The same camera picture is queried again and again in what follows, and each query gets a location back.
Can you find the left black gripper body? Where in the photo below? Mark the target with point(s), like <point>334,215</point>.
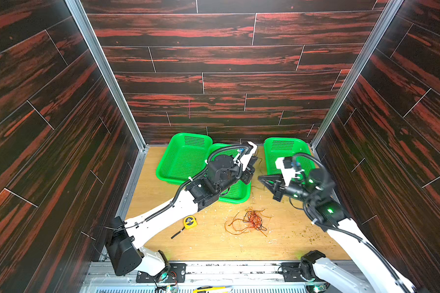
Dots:
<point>244,174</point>

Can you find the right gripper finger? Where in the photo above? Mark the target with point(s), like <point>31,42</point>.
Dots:
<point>269,178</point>
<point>271,186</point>

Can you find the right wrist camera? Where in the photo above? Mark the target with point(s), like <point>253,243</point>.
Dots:
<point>289,167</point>

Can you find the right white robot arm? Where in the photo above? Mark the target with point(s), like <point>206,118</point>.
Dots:
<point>329,215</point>

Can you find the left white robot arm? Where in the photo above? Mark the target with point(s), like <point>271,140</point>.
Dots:
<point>126,239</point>

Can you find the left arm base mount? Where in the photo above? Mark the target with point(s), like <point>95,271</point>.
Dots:
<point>175,272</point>

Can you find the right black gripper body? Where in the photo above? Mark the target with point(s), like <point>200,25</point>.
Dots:
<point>278,188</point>

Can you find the middle green basket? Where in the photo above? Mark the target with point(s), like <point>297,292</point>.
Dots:
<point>239,192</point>

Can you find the right green basket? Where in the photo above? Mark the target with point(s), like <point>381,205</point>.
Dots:
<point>276,147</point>

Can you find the green basket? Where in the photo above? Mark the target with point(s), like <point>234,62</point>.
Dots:
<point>184,157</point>
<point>239,192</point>
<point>276,147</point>

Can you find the left green basket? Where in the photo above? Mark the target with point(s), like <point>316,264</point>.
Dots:
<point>184,157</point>

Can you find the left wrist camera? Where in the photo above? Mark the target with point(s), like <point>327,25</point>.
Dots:
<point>244,155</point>

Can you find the yellow tape measure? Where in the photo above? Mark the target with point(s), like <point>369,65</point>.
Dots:
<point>188,223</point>

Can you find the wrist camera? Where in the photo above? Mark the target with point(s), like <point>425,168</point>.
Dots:
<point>244,155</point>
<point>289,167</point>

